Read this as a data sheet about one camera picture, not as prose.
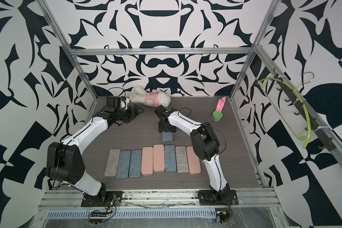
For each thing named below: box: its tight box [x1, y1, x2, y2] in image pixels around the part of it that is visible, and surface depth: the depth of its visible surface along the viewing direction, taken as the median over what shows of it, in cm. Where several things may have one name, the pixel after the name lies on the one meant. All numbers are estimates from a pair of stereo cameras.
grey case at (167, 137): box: [161, 131, 173, 143], surface depth 91 cm
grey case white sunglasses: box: [128, 149, 143, 178], surface depth 85 cm
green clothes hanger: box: [256, 77, 312, 149], surface depth 60 cm
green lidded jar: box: [211, 110, 223, 123], surface depth 107 cm
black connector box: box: [214, 208, 231, 223], surface depth 73 cm
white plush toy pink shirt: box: [128, 85, 171, 108], surface depth 110 cm
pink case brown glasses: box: [141, 146, 154, 176], surface depth 85 cm
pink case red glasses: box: [186, 146, 201, 175], surface depth 85 cm
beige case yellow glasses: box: [104, 148, 122, 177], surface depth 85 cm
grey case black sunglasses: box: [175, 145, 189, 173], surface depth 87 cm
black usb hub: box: [88, 209, 108, 225], surface depth 73 cm
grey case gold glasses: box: [164, 144, 178, 173], surface depth 87 cm
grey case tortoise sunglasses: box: [115, 150, 132, 180], surface depth 85 cm
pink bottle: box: [215, 96, 227, 113], surface depth 106 cm
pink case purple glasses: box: [152, 143, 165, 173], surface depth 87 cm
